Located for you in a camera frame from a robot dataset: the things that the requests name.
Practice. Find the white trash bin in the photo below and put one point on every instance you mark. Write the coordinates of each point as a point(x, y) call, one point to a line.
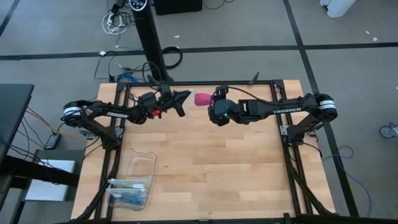
point(339, 7)

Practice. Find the grey caster wheel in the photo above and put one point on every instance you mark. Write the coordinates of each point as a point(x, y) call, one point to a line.
point(387, 131)

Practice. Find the small white plug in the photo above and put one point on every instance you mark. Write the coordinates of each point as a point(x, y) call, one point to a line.
point(102, 53)

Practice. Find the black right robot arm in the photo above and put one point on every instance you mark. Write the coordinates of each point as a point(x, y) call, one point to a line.
point(280, 107)

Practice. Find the grey cabinet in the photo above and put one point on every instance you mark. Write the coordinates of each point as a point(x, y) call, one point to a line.
point(62, 154)

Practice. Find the black tower fan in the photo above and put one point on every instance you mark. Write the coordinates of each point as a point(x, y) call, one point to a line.
point(149, 37)

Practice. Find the black power adapter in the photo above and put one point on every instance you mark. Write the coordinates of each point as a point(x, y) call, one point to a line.
point(52, 141)

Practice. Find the black frame clamp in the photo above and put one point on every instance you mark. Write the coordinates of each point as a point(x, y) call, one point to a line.
point(153, 80)
point(254, 78)

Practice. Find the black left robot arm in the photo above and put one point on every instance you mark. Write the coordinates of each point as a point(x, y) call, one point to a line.
point(109, 113)

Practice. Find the black desk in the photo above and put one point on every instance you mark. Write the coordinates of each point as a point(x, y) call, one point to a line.
point(12, 105)

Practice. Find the bagged green bandage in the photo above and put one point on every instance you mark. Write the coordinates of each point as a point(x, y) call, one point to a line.
point(127, 184)

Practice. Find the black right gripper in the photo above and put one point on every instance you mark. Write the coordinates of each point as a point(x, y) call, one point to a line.
point(221, 91)

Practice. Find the bagged blue bandage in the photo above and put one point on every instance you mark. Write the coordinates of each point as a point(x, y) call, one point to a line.
point(127, 197)

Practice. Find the black aluminium table frame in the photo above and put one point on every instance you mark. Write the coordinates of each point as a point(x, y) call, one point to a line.
point(267, 82)

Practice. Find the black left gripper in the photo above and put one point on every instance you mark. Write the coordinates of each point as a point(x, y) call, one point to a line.
point(166, 99)

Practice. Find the pink elastic bandage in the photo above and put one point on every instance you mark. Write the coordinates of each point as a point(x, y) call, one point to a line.
point(202, 99)

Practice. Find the black box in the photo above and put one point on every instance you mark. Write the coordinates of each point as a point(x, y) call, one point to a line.
point(177, 6)

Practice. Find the clear plastic bin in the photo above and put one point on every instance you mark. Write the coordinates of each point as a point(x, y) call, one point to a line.
point(146, 161)

